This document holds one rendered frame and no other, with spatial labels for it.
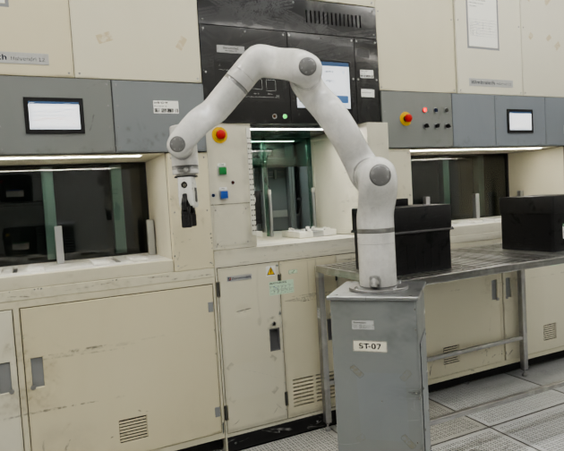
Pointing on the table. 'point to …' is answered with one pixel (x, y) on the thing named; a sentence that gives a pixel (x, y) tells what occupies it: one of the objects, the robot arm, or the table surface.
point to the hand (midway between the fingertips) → (189, 224)
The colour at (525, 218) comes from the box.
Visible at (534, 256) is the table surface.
